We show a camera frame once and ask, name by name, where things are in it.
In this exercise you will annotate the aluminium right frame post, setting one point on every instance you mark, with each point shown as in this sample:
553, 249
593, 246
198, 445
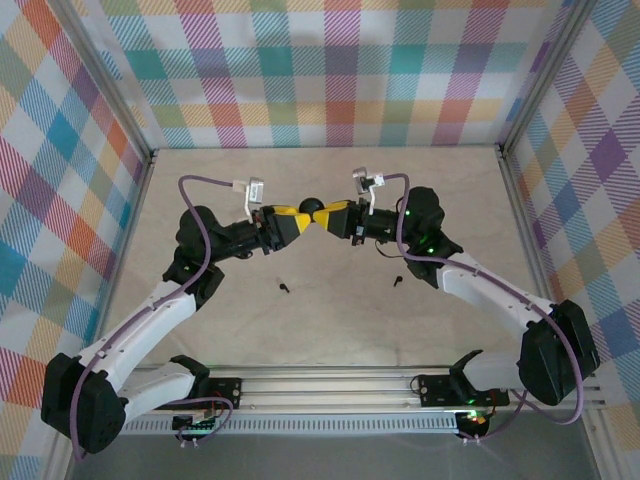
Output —
547, 75

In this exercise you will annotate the aluminium frame post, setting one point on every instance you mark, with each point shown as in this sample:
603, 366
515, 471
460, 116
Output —
110, 80
547, 75

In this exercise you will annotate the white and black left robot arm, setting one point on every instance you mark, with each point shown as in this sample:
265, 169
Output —
150, 315

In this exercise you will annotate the aluminium right table edge rail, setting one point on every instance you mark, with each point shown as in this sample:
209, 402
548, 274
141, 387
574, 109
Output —
522, 225

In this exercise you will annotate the small circuit board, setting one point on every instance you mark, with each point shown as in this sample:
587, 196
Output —
200, 422
472, 417

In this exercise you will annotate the aluminium left frame post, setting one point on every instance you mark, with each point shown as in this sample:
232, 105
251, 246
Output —
110, 80

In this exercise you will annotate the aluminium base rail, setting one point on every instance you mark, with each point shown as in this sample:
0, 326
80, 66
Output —
325, 387

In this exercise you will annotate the aluminium table edge rail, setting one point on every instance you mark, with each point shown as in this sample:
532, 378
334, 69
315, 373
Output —
522, 225
132, 220

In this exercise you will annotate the round earbud charging case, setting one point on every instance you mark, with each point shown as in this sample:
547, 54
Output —
310, 206

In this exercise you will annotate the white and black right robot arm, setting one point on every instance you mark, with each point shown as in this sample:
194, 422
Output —
480, 285

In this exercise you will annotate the aluminium left table edge rail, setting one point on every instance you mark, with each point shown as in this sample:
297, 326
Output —
132, 220

